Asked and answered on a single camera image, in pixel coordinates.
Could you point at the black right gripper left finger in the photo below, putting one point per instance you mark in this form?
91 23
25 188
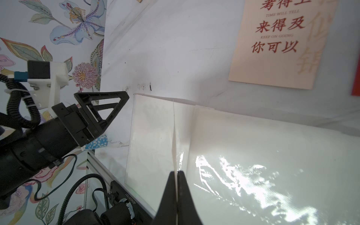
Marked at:
167 211

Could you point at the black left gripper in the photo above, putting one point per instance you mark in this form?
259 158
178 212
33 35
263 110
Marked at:
25 153

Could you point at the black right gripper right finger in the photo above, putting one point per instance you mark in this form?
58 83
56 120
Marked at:
187 213

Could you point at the white photo album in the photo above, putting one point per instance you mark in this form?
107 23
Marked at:
244 170

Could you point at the beige card red characters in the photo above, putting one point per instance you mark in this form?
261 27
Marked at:
280 43

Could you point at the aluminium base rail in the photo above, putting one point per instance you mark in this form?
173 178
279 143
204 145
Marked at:
120 192

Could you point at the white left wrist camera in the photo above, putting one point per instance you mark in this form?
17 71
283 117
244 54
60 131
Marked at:
46 79

